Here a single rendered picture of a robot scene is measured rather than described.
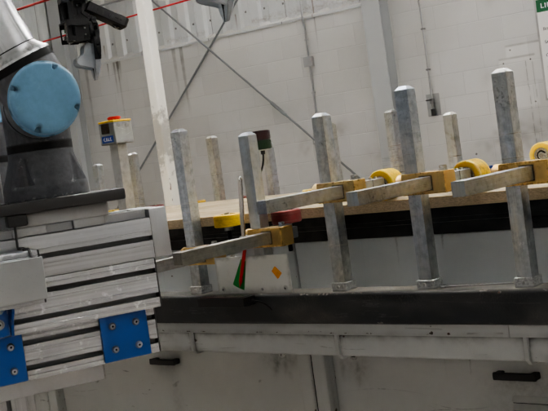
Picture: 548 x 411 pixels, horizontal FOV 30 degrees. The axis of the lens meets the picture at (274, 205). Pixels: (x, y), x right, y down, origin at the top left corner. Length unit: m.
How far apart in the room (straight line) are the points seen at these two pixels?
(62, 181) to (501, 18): 8.39
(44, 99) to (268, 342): 1.27
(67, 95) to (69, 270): 0.32
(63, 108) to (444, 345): 1.15
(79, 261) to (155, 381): 1.67
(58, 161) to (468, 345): 1.07
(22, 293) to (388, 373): 1.38
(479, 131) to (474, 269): 7.53
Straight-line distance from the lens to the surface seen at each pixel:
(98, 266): 1.84
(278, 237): 2.63
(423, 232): 2.38
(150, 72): 4.31
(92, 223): 1.84
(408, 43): 10.38
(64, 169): 1.83
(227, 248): 2.52
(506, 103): 2.24
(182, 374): 3.37
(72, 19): 2.62
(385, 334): 2.52
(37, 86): 1.69
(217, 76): 11.63
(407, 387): 2.81
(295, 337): 2.70
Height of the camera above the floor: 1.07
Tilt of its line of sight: 3 degrees down
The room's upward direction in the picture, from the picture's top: 8 degrees counter-clockwise
